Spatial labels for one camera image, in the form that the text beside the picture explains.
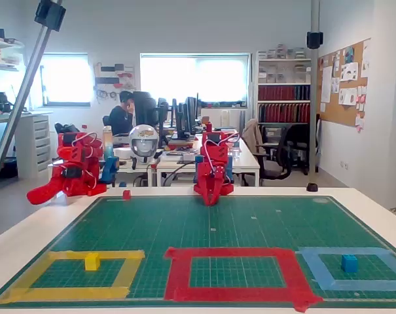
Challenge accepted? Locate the white leader arm cable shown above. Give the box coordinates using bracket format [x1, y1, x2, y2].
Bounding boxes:
[71, 131, 99, 190]

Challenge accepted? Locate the colourful drink bottle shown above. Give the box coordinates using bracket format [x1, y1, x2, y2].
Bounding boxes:
[102, 126, 115, 161]

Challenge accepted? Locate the white wall shelf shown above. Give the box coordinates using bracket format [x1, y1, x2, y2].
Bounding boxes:
[0, 28, 25, 72]

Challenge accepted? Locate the wall tool organizer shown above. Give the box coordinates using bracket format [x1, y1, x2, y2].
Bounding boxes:
[93, 61, 136, 103]

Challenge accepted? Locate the white helmet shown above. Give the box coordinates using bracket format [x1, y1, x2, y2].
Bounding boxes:
[128, 124, 160, 164]

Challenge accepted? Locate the beige jacket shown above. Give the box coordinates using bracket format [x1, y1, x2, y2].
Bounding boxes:
[242, 118, 267, 154]

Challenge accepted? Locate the cork pin board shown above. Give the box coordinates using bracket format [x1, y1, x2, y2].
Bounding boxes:
[317, 37, 372, 133]

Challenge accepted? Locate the green cutting mat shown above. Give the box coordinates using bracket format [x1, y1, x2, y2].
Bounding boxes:
[0, 195, 396, 309]

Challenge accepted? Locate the small bright window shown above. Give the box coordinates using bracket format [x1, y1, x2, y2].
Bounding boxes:
[40, 53, 92, 108]

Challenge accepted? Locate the seated person in dark top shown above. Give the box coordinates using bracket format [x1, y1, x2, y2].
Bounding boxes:
[102, 90, 136, 137]

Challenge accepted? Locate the wide bright window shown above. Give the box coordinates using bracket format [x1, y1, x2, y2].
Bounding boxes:
[139, 52, 251, 108]

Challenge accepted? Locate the white red servo cable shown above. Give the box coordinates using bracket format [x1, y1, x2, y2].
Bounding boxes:
[204, 132, 241, 180]

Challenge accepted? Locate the black computer monitor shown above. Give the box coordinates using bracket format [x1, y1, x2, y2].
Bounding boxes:
[184, 93, 201, 135]
[156, 97, 171, 147]
[171, 97, 190, 140]
[133, 91, 159, 129]

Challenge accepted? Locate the red tape square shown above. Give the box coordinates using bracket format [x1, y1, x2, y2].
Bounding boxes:
[163, 247, 325, 313]

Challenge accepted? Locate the black pole bracket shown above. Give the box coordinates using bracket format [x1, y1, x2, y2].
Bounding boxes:
[33, 0, 67, 33]
[306, 31, 324, 50]

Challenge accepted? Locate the white drawer cabinet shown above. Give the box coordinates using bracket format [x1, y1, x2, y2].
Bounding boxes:
[16, 113, 52, 179]

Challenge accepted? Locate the blue tape square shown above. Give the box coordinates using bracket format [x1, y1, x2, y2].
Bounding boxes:
[295, 247, 396, 292]

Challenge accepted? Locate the red leader arm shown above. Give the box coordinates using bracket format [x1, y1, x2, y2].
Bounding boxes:
[26, 131, 107, 206]

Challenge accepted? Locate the black office chair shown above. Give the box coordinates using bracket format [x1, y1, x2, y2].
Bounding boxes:
[255, 126, 293, 187]
[282, 123, 312, 176]

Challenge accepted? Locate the yellow cube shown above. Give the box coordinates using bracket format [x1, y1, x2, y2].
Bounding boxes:
[84, 253, 101, 271]

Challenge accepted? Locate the white bookshelf with binders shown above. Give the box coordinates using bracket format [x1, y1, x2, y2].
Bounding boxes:
[255, 44, 313, 125]

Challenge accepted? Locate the blue cube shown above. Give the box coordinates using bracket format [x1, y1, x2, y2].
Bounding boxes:
[340, 254, 359, 273]

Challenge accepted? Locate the black bag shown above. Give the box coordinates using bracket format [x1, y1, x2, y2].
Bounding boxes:
[54, 122, 81, 135]

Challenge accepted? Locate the yellow tape square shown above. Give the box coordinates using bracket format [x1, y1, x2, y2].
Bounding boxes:
[0, 250, 145, 305]

